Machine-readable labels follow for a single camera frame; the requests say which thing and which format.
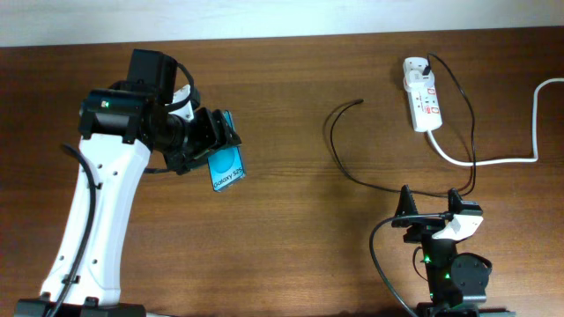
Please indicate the white charger plug adapter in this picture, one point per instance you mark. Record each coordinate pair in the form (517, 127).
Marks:
(416, 80)

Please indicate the white power strip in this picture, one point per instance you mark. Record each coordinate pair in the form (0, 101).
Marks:
(424, 106)

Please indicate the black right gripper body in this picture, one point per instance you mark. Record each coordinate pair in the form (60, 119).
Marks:
(425, 229)

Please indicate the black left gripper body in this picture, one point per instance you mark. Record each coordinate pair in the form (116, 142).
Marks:
(193, 137)

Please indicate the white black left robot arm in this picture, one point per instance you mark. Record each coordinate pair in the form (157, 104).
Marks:
(119, 132)

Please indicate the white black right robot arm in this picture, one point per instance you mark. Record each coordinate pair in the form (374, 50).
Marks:
(456, 281)

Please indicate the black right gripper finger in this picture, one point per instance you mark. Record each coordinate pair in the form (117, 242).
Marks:
(456, 205)
(406, 205)

